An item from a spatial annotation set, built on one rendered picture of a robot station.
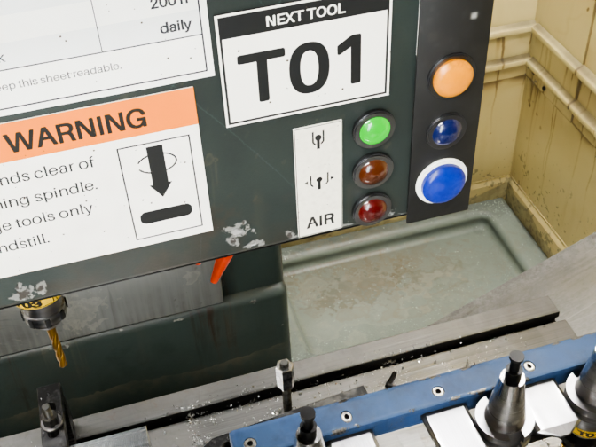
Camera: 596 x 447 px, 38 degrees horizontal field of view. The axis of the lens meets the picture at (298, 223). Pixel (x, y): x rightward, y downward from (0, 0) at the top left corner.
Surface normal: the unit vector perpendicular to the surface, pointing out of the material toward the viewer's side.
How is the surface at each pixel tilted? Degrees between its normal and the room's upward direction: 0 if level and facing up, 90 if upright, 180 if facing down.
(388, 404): 0
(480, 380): 0
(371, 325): 0
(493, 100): 90
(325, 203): 90
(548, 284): 24
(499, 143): 90
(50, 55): 90
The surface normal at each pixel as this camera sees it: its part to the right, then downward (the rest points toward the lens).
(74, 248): 0.29, 0.63
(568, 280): -0.43, -0.59
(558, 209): -0.96, 0.21
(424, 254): -0.04, -0.74
